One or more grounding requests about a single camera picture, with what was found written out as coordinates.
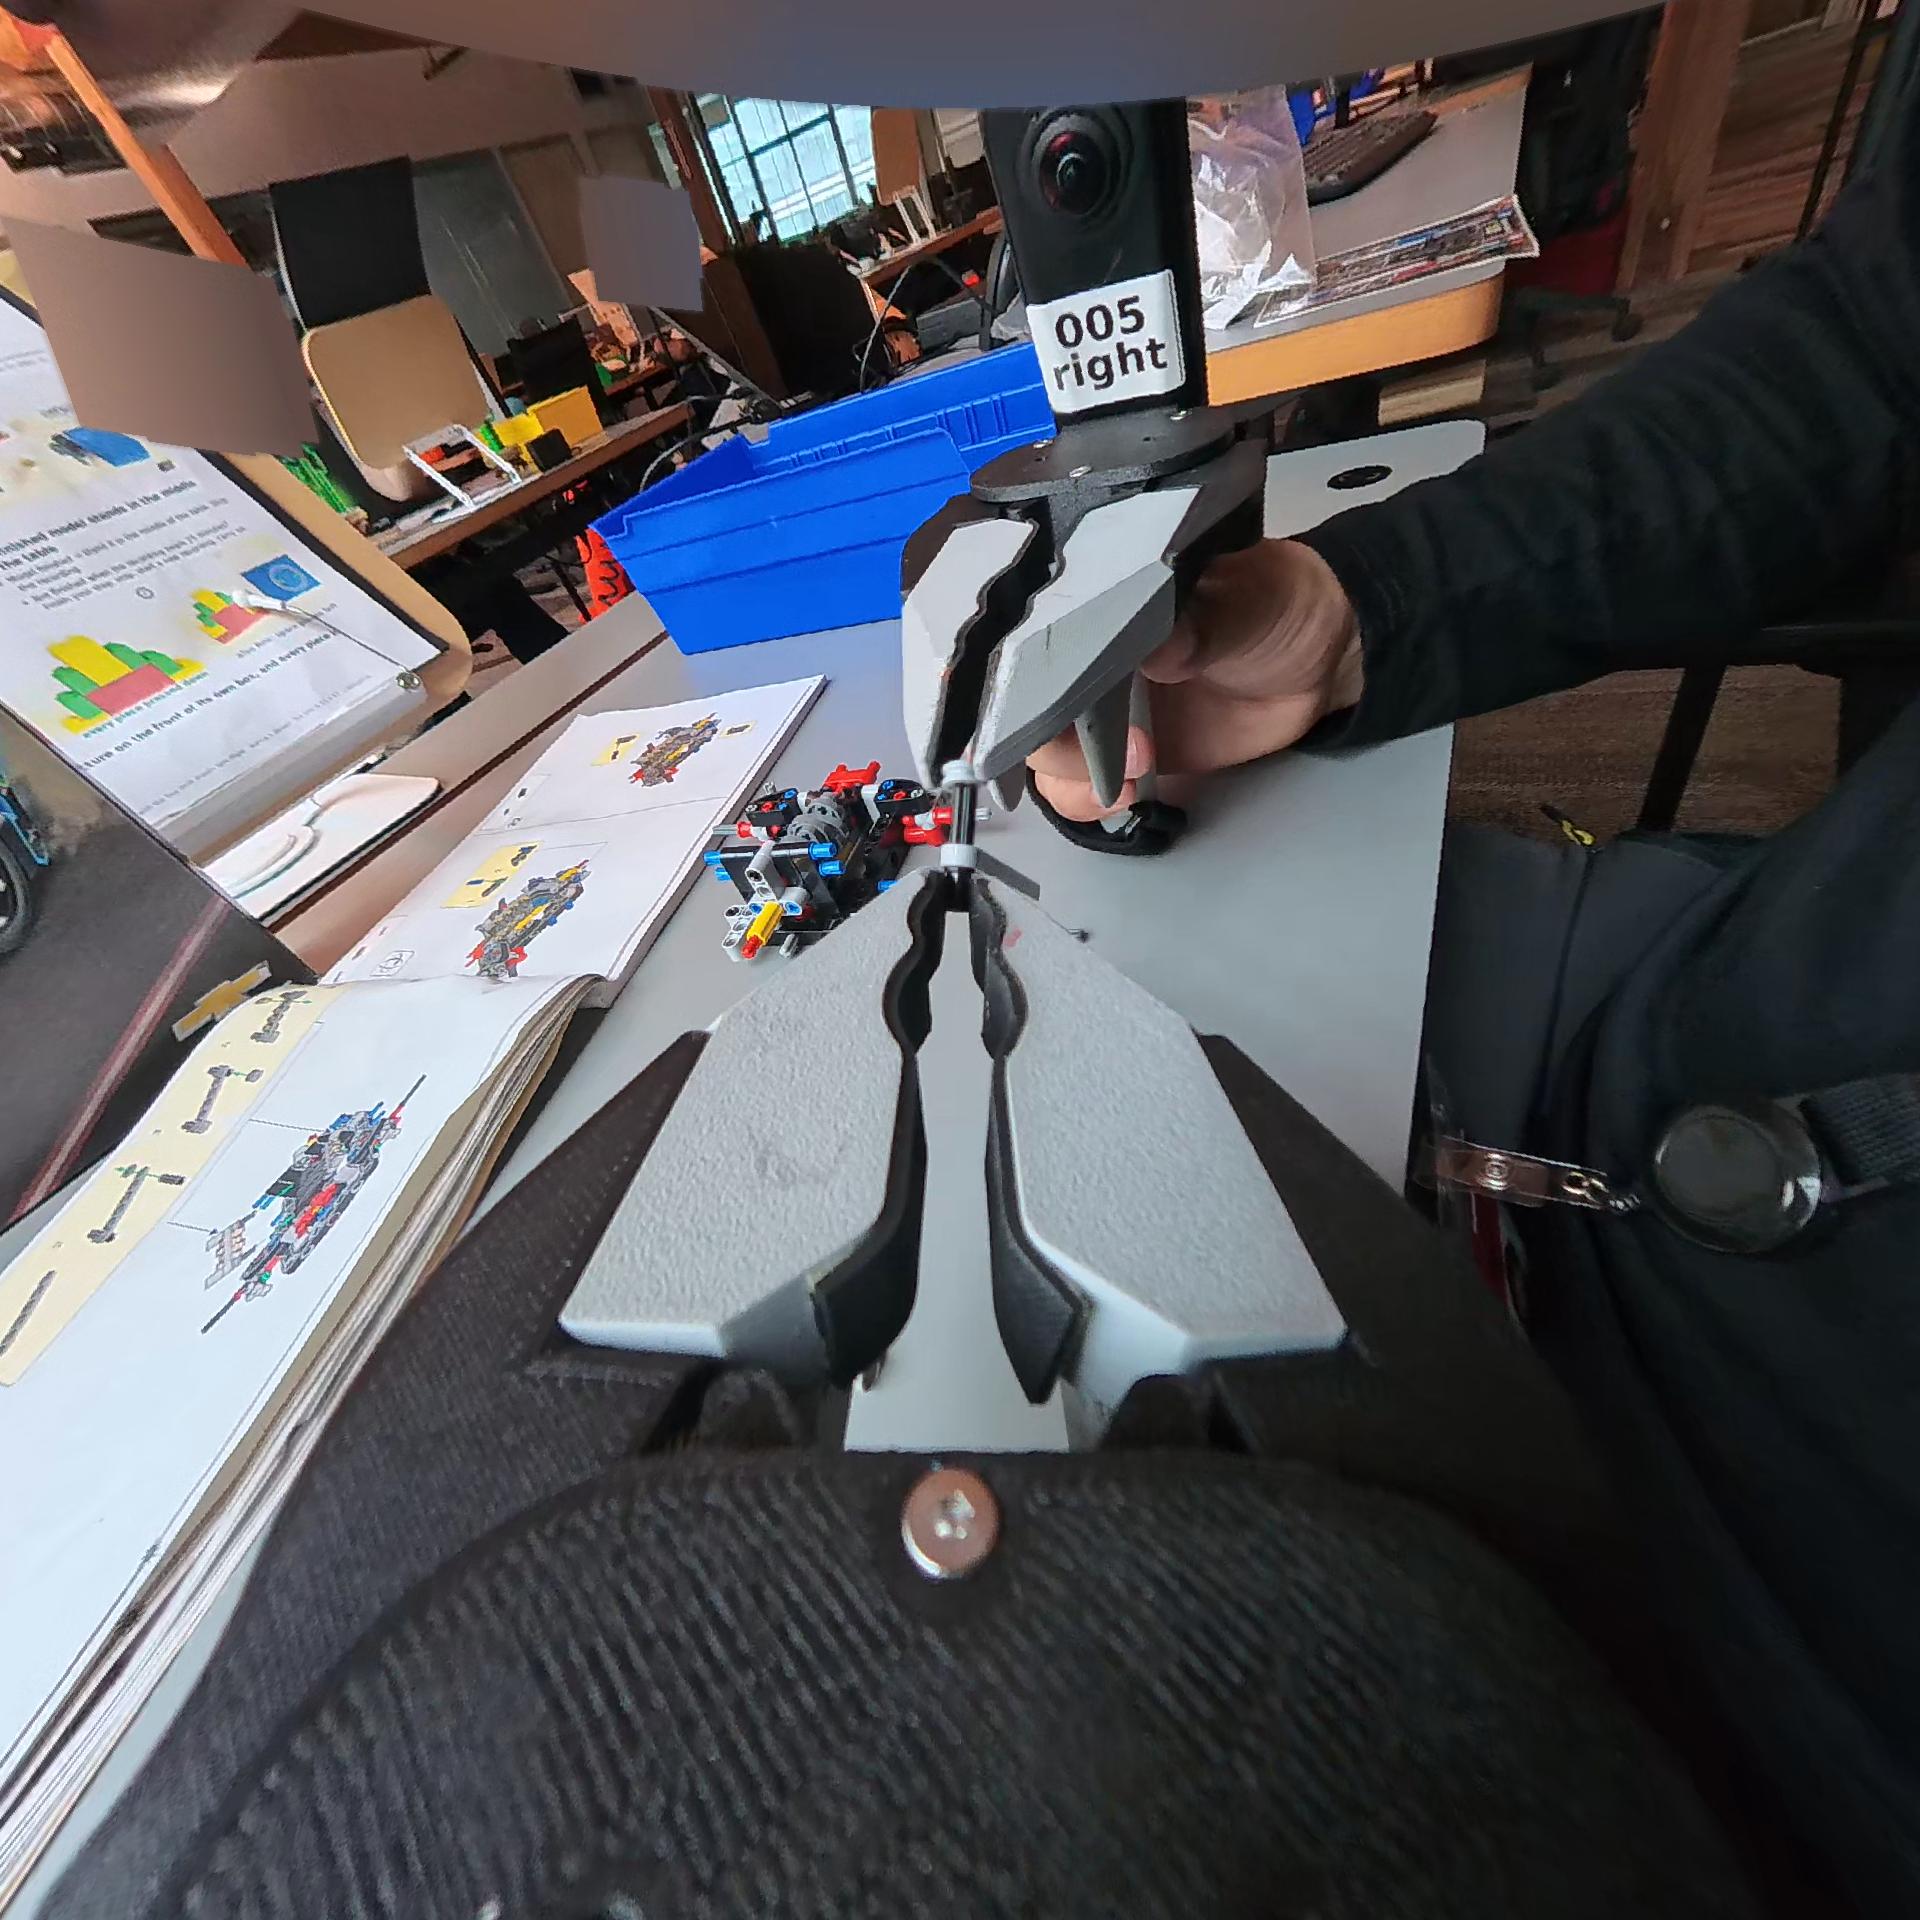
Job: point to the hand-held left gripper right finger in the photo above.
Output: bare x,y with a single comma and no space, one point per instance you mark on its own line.
1156,1168

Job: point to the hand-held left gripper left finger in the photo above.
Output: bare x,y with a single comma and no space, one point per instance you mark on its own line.
751,1168

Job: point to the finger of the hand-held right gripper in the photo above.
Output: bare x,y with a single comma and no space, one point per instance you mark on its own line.
961,600
1105,600

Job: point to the black lego axle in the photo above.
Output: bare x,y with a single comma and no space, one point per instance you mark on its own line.
961,817

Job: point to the person's right forearm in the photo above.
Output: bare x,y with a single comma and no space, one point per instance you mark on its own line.
1620,495

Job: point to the partly built lego assembly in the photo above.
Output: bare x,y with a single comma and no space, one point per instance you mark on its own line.
810,854

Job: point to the open lego instruction booklet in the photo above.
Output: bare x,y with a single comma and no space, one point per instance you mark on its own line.
181,1424

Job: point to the black lego set box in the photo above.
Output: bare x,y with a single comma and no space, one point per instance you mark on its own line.
107,1020

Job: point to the person's right hand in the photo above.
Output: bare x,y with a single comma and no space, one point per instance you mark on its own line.
1261,658

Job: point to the blue plastic bin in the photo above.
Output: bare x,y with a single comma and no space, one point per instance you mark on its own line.
782,539

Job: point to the round wooden edged table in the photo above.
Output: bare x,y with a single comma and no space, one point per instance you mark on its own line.
1352,320

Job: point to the clear plastic bag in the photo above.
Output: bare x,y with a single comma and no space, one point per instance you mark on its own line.
1246,197

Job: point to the clear badge holder with clip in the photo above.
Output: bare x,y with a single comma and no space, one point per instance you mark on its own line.
1501,1168

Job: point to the orange black striped item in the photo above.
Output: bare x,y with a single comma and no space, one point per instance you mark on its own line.
602,576

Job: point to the printed leaflet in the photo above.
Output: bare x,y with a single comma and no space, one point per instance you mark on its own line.
1412,262

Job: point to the yellow box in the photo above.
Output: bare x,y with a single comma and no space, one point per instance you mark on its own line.
562,414

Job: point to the wooden workbench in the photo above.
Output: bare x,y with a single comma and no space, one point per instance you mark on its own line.
496,502

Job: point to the wooden display board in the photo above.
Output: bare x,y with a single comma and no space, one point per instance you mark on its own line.
429,600

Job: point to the beige rounded board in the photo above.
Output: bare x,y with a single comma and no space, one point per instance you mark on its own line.
399,376

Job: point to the printed instruction sheet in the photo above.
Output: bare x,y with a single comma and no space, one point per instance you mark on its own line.
134,600

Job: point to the black metal chair frame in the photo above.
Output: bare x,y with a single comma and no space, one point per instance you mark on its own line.
1681,720

